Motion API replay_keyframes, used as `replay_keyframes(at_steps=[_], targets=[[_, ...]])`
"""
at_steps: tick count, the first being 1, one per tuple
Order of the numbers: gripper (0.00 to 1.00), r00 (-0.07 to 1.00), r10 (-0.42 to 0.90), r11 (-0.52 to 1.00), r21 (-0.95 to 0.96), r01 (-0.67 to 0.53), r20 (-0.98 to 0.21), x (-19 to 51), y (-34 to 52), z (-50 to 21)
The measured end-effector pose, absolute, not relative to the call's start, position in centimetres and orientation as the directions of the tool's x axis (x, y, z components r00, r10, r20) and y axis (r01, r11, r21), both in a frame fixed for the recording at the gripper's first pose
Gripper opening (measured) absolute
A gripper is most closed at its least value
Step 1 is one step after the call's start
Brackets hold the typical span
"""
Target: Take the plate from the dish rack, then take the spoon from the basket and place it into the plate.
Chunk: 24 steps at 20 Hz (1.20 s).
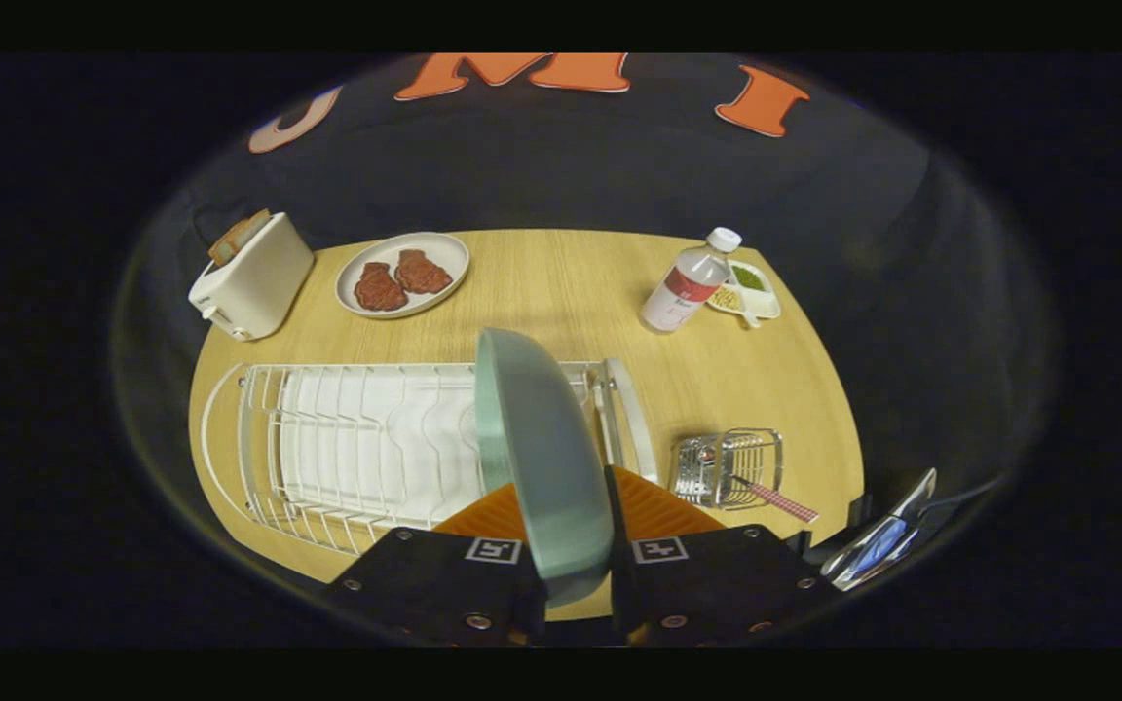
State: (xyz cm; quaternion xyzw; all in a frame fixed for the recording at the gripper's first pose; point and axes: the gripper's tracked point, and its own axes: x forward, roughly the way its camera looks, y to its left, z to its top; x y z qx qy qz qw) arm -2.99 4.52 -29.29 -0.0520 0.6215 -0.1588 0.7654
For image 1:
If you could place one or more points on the bread slice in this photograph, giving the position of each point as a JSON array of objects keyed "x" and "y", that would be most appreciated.
[{"x": 235, "y": 239}]

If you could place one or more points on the cream plate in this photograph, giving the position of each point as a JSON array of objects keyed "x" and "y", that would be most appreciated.
[{"x": 444, "y": 251}]

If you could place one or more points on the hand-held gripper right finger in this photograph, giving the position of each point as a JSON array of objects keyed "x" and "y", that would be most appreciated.
[{"x": 717, "y": 584}]

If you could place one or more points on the white toaster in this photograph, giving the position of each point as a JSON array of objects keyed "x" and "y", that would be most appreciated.
[{"x": 259, "y": 277}]

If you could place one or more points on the black backdrop cloth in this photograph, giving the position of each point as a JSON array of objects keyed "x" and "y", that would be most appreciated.
[{"x": 619, "y": 166}]

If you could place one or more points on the red meat slice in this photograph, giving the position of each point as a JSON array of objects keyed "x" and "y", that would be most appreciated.
[
  {"x": 422, "y": 273},
  {"x": 381, "y": 289}
]

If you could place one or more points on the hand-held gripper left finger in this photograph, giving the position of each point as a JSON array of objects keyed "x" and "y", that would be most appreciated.
[{"x": 425, "y": 584}]

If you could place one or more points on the clear bottle red label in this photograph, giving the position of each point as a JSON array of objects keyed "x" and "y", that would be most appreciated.
[{"x": 683, "y": 292}]

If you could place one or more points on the white divided dish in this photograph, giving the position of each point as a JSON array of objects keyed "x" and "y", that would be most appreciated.
[{"x": 766, "y": 304}]

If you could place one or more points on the green plate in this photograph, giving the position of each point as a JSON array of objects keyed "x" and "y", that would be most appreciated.
[{"x": 551, "y": 467}]

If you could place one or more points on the white drip tray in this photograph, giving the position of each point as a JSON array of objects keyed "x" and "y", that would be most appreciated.
[{"x": 366, "y": 448}]

